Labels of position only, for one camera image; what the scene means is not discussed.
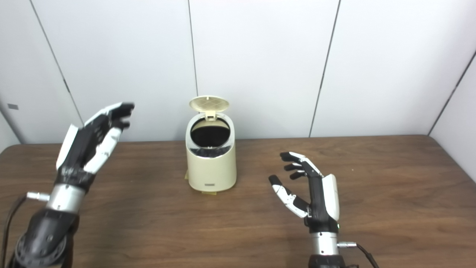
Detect white and black left hand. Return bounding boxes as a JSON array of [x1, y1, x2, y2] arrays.
[[56, 102, 135, 192]]

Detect cream-colored trash bin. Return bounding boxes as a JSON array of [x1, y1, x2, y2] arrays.
[[185, 96, 237, 193]]

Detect white and black right hand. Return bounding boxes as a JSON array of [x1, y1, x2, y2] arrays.
[[268, 151, 341, 234]]

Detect yellow tape under bin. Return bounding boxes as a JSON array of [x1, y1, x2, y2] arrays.
[[185, 169, 217, 195]]

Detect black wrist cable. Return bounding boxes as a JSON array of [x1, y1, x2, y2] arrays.
[[0, 192, 51, 268], [337, 241, 380, 268]]

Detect cream round bin lid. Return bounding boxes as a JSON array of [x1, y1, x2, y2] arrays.
[[189, 96, 230, 120]]

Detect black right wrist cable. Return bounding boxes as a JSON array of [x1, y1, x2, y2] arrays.
[[337, 241, 380, 268]]

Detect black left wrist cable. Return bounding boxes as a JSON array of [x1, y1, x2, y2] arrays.
[[0, 192, 51, 268]]

